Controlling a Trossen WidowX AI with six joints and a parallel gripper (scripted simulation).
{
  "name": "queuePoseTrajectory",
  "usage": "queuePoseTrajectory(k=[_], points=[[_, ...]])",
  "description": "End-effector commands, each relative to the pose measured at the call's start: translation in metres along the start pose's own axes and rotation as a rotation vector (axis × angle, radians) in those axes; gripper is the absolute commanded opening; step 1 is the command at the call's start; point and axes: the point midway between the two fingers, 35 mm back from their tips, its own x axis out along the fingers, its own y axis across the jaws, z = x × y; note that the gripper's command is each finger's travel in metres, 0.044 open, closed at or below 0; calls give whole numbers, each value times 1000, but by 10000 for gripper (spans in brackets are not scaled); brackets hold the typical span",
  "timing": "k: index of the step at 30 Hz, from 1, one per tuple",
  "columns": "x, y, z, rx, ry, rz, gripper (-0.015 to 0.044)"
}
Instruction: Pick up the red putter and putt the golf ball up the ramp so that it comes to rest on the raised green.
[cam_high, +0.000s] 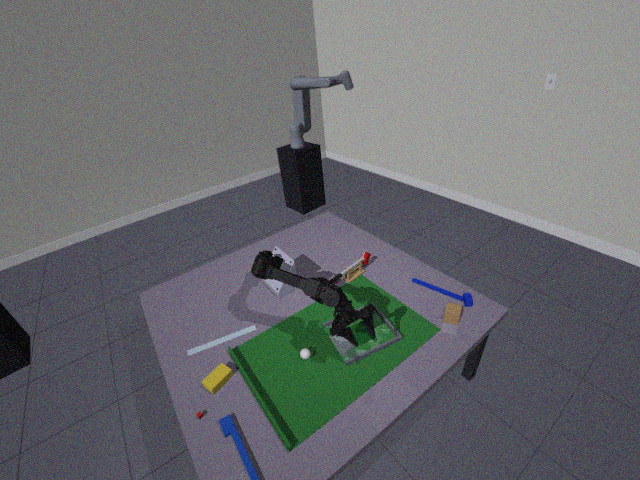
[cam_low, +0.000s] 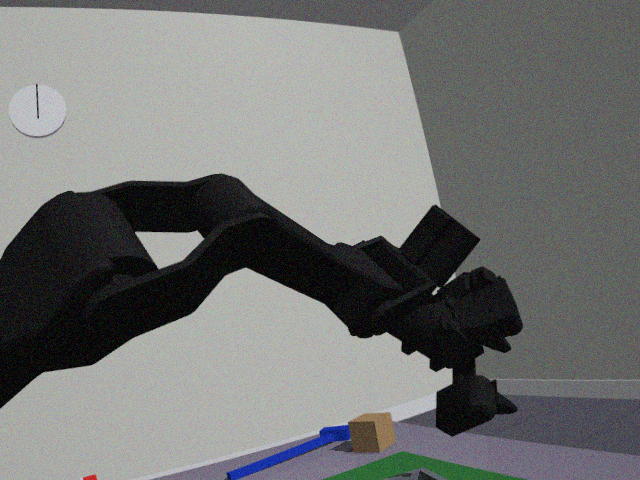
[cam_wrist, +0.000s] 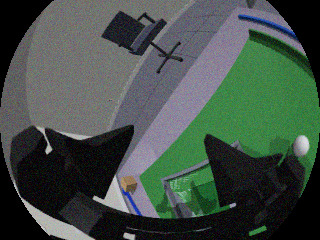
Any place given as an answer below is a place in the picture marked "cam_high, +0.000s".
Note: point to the tan cube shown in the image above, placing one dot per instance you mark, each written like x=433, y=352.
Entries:
x=452, y=314

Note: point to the green mat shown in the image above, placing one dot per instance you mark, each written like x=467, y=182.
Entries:
x=304, y=394

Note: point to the yellow rectangular block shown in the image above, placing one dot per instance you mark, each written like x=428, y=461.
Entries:
x=217, y=378

